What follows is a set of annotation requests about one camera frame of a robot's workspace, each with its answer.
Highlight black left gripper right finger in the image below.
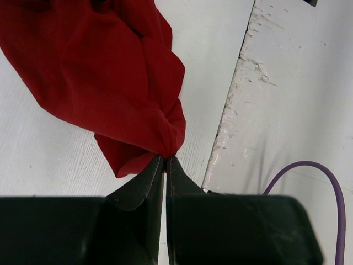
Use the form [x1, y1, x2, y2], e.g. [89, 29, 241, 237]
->
[166, 157, 324, 264]

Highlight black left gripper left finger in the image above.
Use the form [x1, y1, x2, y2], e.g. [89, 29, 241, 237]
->
[1, 156, 164, 264]

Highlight red t-shirt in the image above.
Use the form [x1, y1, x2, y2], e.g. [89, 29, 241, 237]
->
[1, 1, 186, 178]

